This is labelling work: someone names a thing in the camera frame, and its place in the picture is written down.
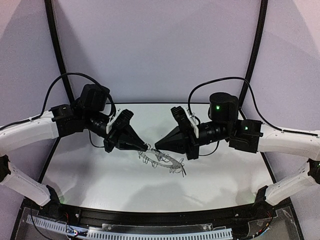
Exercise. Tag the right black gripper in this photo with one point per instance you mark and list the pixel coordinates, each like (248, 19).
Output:
(188, 135)

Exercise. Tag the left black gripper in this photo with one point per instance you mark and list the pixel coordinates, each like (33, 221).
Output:
(115, 133)

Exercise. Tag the key with black tag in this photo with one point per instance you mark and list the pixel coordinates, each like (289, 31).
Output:
(182, 170)

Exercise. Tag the metal keyring disc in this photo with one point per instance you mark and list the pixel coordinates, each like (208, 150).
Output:
(158, 158)

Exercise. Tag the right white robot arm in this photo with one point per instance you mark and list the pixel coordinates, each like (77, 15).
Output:
(250, 136)

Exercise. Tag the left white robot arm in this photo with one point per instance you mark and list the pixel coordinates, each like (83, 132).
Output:
(58, 122)

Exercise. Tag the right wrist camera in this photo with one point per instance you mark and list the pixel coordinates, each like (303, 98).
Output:
(186, 122)

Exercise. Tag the black front aluminium rail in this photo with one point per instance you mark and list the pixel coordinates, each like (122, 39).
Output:
(97, 217)

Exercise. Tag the white slotted cable duct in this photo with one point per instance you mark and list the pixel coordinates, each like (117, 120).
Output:
(130, 232)

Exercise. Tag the right black frame post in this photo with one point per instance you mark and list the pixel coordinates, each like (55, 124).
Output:
(259, 28)

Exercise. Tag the black frame post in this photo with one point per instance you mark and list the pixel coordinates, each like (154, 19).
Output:
(50, 15)
(259, 28)

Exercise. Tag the left black frame post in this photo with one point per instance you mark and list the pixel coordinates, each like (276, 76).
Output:
(50, 15)

